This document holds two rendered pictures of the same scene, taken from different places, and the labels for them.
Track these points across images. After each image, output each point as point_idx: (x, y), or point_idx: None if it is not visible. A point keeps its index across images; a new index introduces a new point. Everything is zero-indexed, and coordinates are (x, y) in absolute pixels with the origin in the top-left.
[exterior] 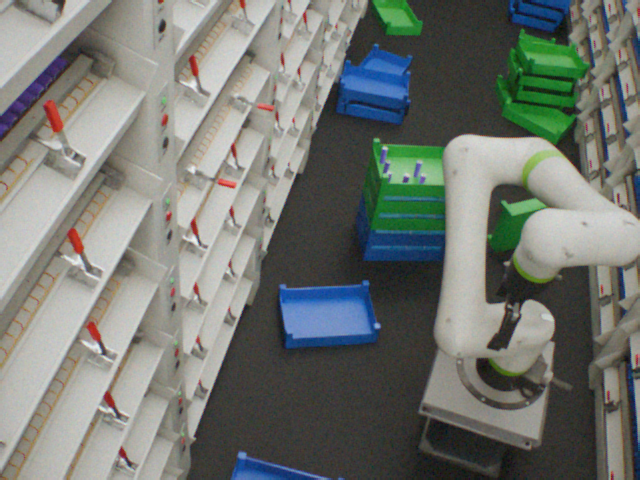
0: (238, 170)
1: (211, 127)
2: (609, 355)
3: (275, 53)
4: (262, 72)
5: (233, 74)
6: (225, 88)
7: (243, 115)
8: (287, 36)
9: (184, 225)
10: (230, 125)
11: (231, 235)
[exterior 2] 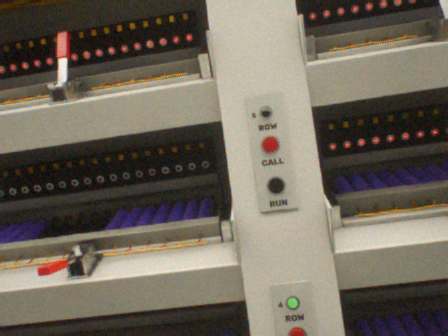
0: None
1: (6, 262)
2: None
3: (269, 228)
4: (222, 257)
5: (144, 226)
6: (98, 232)
7: (63, 281)
8: (329, 204)
9: None
10: (26, 278)
11: None
